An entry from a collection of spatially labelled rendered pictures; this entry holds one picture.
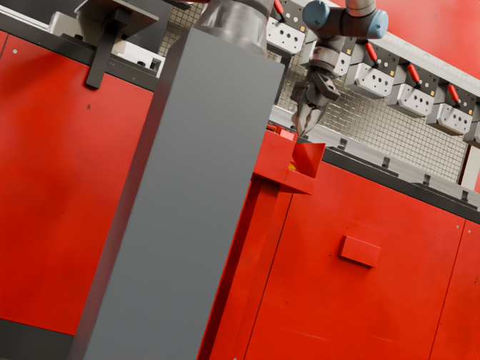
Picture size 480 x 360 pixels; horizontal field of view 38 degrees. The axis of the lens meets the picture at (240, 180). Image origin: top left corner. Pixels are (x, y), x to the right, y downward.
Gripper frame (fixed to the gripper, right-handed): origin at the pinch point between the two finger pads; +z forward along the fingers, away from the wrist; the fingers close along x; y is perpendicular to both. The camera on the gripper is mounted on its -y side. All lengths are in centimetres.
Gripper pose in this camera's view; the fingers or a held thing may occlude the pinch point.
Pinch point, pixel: (302, 132)
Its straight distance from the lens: 197.1
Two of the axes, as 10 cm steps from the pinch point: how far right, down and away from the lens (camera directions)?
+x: -8.3, -3.1, -4.6
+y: -4.5, -1.2, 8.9
